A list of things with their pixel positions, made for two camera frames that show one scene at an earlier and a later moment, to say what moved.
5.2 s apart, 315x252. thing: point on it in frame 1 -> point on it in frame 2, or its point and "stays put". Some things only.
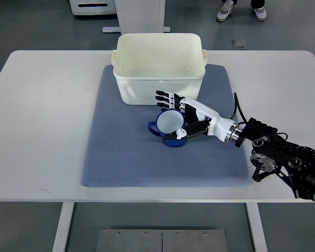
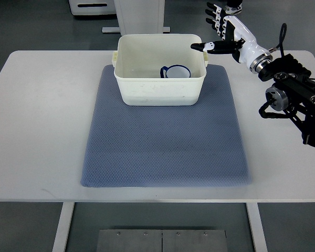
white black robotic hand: [200, 119] -> [236, 40]
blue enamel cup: [168, 122] -> [175, 71]
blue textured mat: [122, 153] stays put
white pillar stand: [139, 17] stays put
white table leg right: [256, 227] stays put
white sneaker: [227, 8] -> [233, 7]
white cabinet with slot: [91, 7] stays put
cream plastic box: [145, 63] stays put
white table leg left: [61, 238] stays put
